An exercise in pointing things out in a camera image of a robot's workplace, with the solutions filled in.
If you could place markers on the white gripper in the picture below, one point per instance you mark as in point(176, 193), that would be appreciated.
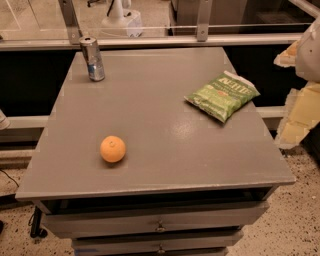
point(309, 55)

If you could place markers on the silver blue redbull can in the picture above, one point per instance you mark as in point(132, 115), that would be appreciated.
point(92, 56)

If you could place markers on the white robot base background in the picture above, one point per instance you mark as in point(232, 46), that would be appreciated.
point(121, 20)

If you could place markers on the green chip bag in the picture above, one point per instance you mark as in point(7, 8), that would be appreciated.
point(223, 96)

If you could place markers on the lower grey drawer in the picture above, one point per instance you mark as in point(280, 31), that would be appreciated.
point(156, 243)

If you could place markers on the grey drawer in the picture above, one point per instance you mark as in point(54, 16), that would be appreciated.
point(156, 220)
point(156, 243)

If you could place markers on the grey drawer cabinet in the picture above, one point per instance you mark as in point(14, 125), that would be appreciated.
point(176, 155)

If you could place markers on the orange fruit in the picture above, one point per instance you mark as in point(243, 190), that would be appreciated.
point(112, 149)

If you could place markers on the upper grey drawer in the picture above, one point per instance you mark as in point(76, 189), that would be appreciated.
point(156, 220)

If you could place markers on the black caster wheel leg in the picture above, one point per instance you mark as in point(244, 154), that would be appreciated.
point(36, 231)

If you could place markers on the right metal rail bracket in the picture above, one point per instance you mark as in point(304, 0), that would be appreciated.
point(203, 20)

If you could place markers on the metal rail bracket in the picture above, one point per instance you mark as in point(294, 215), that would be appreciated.
point(70, 19)
point(203, 20)

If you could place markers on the left metal rail bracket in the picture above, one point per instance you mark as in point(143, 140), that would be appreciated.
point(70, 19)

